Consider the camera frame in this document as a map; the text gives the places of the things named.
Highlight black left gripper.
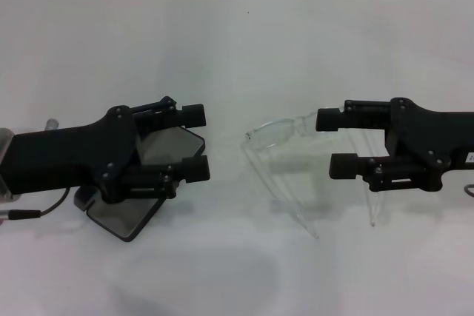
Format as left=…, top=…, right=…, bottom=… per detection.
left=6, top=105, right=140, bottom=204

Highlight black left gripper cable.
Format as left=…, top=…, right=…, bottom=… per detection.
left=7, top=186, right=74, bottom=221

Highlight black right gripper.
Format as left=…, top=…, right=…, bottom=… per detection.
left=316, top=96, right=474, bottom=194

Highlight clear white glasses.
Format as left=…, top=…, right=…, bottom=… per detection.
left=240, top=115, right=386, bottom=240

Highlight black glasses case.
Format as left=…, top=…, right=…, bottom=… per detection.
left=73, top=125, right=207, bottom=243

